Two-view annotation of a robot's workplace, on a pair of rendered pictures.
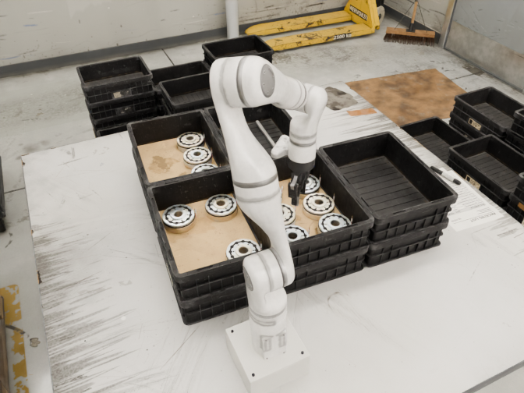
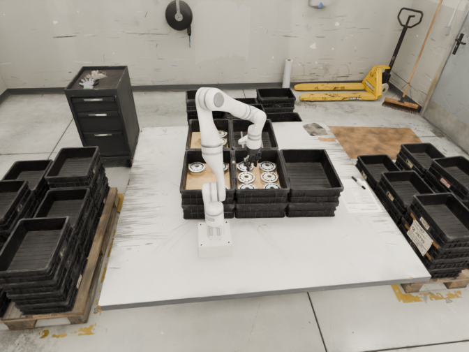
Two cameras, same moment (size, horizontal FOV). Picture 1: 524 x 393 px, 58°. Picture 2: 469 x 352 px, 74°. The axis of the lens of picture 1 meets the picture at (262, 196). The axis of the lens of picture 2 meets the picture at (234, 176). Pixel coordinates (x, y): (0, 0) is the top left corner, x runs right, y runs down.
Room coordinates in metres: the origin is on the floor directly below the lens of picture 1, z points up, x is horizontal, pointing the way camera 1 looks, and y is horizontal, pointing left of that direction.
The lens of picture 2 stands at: (-0.30, -0.43, 2.03)
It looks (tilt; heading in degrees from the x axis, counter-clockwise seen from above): 38 degrees down; 18
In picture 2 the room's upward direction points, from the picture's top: 1 degrees clockwise
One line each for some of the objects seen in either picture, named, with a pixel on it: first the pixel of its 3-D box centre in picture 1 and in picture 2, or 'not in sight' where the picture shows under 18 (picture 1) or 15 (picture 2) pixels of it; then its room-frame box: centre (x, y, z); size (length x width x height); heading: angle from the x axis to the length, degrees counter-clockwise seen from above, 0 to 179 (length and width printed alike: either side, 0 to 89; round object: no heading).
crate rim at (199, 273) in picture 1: (209, 217); (208, 170); (1.02, 0.16, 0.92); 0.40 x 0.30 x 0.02; 21
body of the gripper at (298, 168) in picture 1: (300, 166); (252, 151); (1.03, -0.11, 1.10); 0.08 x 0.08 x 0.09
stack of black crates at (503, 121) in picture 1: (488, 130); (420, 170); (2.42, -1.37, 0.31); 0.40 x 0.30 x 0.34; 25
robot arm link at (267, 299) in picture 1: (266, 282); (212, 198); (0.69, -0.01, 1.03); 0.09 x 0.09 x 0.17; 24
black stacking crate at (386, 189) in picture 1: (380, 185); (308, 175); (1.24, -0.40, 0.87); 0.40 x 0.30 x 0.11; 21
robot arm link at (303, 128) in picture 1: (307, 114); (256, 123); (1.02, -0.11, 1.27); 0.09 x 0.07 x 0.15; 59
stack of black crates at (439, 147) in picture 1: (433, 154); (377, 177); (2.25, -1.01, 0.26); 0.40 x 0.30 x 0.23; 25
